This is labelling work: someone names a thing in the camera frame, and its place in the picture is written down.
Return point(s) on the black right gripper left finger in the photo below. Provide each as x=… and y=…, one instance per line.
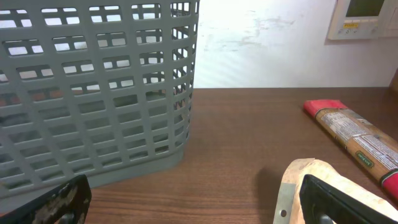
x=67, y=203

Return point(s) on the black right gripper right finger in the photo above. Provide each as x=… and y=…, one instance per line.
x=322, y=203

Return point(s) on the beige paper bag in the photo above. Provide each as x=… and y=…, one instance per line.
x=288, y=208

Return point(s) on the red spaghetti packet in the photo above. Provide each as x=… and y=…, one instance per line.
x=367, y=144

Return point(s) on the grey plastic basket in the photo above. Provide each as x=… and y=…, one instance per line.
x=101, y=88

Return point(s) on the white wall control panel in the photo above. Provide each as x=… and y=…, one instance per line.
x=363, y=19

